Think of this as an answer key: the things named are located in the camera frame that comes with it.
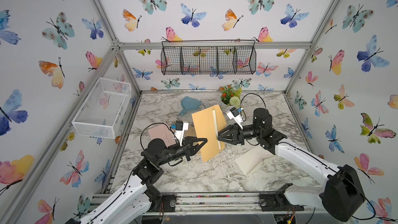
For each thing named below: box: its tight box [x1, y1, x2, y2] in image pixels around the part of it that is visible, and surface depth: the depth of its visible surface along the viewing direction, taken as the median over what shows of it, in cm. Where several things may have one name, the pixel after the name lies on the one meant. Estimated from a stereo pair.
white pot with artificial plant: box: [218, 84, 243, 112], surface depth 100 cm
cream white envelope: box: [234, 145, 276, 177], surface depth 88 cm
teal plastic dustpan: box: [178, 95, 202, 117], surface depth 117 cm
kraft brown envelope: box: [191, 104, 227, 163], surface depth 64 cm
